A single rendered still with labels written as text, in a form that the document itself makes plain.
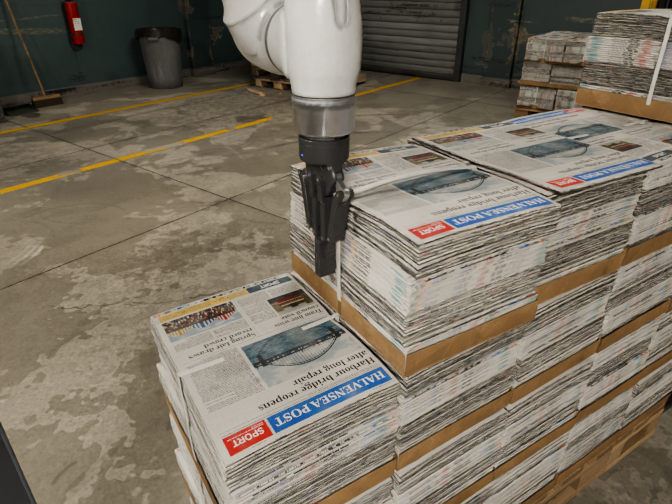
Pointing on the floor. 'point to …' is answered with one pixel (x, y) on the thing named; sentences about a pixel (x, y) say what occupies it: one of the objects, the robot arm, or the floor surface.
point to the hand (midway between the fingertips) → (324, 255)
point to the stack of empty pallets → (269, 79)
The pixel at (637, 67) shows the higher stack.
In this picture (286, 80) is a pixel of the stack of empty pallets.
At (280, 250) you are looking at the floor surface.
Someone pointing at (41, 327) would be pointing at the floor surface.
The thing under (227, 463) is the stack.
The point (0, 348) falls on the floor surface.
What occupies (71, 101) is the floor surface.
